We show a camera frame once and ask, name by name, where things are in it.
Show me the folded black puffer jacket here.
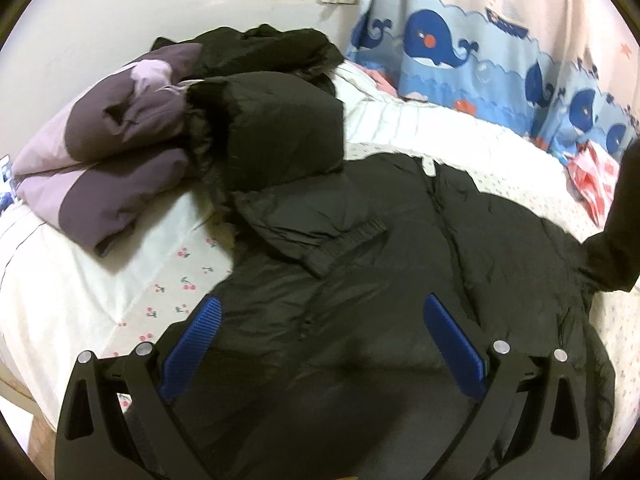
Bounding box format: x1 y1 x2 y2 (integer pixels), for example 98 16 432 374
152 24 347 201

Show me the pink checked cloth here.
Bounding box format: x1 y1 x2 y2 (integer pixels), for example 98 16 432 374
565 141 623 226

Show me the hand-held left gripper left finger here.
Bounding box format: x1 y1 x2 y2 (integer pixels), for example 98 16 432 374
57 295 223 480

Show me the cherry-print white bed sheet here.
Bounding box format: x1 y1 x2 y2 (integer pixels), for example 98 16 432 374
0 150 640 466

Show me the folded purple jacket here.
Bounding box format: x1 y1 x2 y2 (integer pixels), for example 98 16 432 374
11 42 206 258

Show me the white striped blanket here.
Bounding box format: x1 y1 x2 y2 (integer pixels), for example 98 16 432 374
332 59 568 173

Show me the wooden bed frame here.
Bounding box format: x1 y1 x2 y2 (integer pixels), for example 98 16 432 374
0 360 56 433

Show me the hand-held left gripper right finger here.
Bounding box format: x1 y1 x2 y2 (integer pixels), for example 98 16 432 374
422 294 608 480

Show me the whale-print blue curtain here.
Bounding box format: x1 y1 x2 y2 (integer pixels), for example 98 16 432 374
345 0 640 161

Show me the large black puffer jacket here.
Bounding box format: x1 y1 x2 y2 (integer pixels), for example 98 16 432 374
165 140 640 480

